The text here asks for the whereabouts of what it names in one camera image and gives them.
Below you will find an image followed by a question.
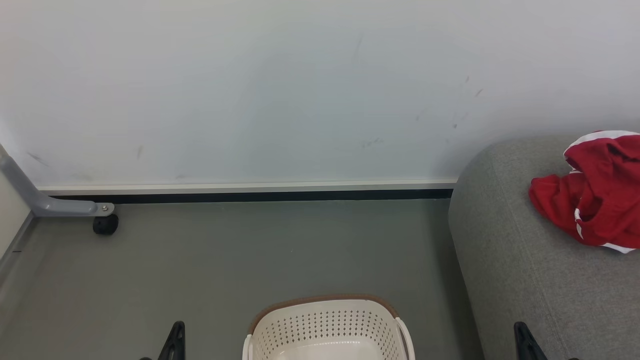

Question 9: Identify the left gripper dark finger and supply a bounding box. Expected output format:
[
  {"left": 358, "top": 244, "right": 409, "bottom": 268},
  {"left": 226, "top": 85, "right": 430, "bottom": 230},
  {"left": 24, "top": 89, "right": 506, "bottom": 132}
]
[{"left": 157, "top": 321, "right": 187, "bottom": 360}]

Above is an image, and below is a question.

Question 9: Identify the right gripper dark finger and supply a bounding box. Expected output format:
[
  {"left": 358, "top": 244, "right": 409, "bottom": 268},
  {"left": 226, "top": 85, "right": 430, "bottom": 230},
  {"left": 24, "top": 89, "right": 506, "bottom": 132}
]
[{"left": 513, "top": 321, "right": 549, "bottom": 360}]

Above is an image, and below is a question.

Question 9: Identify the red white sports jersey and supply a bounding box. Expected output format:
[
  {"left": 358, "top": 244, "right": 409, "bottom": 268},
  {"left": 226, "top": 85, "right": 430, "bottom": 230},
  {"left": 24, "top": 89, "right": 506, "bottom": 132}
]
[{"left": 528, "top": 130, "right": 640, "bottom": 255}]

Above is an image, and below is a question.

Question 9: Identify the white perforated laundry basket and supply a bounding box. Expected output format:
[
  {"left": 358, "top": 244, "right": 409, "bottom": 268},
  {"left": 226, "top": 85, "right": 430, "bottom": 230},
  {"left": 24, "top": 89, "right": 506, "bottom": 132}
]
[{"left": 242, "top": 293, "right": 416, "bottom": 360}]

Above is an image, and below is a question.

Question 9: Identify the grey fabric sofa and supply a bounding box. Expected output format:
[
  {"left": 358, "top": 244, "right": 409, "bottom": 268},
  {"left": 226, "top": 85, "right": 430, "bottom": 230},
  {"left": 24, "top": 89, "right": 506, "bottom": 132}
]
[{"left": 447, "top": 134, "right": 640, "bottom": 360}]

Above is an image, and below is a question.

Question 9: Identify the black caster wheel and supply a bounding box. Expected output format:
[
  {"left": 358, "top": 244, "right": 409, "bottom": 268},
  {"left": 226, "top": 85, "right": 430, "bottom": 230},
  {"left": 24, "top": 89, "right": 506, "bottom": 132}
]
[{"left": 92, "top": 213, "right": 120, "bottom": 237}]

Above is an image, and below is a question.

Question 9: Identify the white black wall baseboard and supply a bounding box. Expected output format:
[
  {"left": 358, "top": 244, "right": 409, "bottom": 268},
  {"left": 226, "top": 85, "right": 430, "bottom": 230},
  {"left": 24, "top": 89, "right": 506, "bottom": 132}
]
[{"left": 37, "top": 178, "right": 459, "bottom": 204}]

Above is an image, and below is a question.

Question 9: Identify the grey metal frame leg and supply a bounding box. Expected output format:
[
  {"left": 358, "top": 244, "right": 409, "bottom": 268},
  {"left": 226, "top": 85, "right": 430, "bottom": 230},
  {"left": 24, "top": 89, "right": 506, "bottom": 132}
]
[{"left": 0, "top": 146, "right": 116, "bottom": 218}]

